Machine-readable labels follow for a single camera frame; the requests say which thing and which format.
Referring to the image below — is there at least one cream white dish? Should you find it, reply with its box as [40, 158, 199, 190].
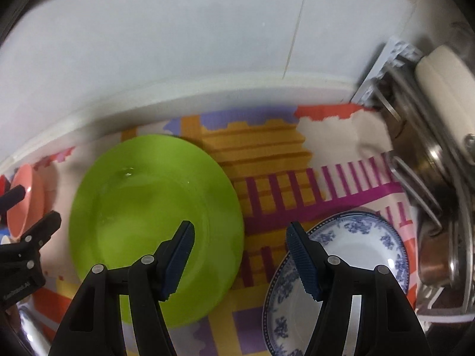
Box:
[415, 44, 475, 156]

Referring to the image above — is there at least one pink bowl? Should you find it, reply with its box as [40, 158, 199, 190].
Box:
[7, 165, 46, 240]

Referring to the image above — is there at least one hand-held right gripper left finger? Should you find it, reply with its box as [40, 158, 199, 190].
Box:
[48, 220, 196, 356]

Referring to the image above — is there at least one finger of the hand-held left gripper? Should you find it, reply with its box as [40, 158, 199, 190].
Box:
[15, 211, 62, 258]
[0, 185, 26, 214]

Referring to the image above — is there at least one steel pot lid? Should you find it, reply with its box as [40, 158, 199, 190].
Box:
[408, 130, 475, 312]

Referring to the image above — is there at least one colourful printed tablecloth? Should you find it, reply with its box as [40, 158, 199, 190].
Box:
[0, 104, 420, 356]

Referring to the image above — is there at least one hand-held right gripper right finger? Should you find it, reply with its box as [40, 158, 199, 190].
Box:
[286, 221, 427, 356]

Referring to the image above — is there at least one copper-coloured pot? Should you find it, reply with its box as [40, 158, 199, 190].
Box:
[419, 230, 463, 288]

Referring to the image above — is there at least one blue and white porcelain plate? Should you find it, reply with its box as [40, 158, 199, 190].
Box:
[262, 211, 411, 356]

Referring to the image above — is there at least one metal wire dish rack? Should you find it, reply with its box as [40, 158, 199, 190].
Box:
[351, 37, 475, 323]

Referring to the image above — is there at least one shiny metal bowl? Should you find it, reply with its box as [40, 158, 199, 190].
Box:
[17, 304, 52, 356]

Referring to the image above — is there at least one green plate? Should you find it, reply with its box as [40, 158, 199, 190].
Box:
[69, 134, 246, 329]

